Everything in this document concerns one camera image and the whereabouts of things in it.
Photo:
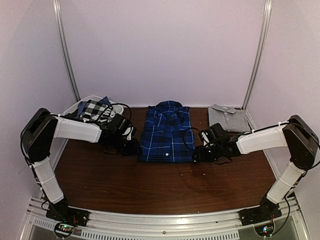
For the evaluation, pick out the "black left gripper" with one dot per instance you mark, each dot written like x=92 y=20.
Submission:
x=133 y=150

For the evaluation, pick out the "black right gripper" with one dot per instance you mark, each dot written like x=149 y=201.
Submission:
x=201 y=157

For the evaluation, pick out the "blue plaid long sleeve shirt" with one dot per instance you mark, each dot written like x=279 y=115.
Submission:
x=167 y=136

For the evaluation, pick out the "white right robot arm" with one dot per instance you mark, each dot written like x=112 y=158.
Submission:
x=293 y=134

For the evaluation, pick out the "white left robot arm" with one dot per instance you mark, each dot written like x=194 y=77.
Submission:
x=37 y=136

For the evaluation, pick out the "white plastic laundry basket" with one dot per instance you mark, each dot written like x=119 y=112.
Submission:
x=117 y=108

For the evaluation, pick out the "black white checked shirt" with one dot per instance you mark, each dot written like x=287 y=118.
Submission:
x=95 y=111

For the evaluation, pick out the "folded grey shirt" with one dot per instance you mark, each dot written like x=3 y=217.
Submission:
x=230 y=118

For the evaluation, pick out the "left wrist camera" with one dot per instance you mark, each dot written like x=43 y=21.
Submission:
x=121 y=126

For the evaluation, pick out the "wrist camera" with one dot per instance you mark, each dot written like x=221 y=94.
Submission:
x=214 y=134
x=121 y=126

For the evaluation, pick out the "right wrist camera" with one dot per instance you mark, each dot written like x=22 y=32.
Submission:
x=214 y=134

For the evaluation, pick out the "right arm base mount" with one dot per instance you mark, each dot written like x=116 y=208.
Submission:
x=262 y=216

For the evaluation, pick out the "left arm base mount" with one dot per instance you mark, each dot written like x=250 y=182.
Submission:
x=68 y=218

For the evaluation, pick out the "aluminium front rail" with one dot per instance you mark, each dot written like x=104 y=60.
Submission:
x=221 y=225

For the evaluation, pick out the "left aluminium corner post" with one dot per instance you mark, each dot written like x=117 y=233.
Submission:
x=64 y=49

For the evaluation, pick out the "aluminium corner post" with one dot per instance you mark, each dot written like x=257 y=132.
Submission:
x=64 y=49
x=264 y=31

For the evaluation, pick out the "right aluminium corner post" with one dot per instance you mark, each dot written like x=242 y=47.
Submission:
x=264 y=31

